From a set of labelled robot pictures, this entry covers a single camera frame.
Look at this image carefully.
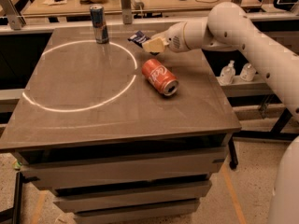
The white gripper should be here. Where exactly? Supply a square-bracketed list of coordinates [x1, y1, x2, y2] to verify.
[142, 22, 187, 53]

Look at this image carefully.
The blue rxbar wrapper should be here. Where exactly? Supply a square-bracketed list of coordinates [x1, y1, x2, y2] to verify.
[128, 31, 150, 47]

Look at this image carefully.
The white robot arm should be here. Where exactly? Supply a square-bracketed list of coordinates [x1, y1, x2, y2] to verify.
[142, 2, 299, 224]

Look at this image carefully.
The orange soda can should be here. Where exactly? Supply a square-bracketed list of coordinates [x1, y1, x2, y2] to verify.
[141, 59, 178, 96]

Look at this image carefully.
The blue silver redbull can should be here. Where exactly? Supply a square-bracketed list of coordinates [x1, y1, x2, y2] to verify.
[90, 4, 109, 44]

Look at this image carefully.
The white power strip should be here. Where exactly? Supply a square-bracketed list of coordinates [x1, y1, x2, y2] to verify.
[131, 0, 144, 9]

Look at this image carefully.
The left sanitizer bottle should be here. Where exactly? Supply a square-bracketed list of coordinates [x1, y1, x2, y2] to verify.
[220, 60, 235, 85]

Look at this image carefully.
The sanitizer bottle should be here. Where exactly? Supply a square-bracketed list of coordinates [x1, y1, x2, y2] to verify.
[220, 60, 235, 85]
[240, 63, 256, 81]

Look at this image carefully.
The right sanitizer bottle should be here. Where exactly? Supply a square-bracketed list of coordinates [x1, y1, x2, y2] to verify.
[240, 63, 256, 81]

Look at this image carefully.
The grey drawer cabinet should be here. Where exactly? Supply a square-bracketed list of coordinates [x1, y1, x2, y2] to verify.
[21, 133, 231, 224]

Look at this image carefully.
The middle metal bracket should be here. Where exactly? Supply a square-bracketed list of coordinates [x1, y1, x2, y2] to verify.
[121, 0, 133, 24]

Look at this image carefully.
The left metal bracket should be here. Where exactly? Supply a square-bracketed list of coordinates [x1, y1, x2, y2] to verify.
[0, 0, 25, 30]

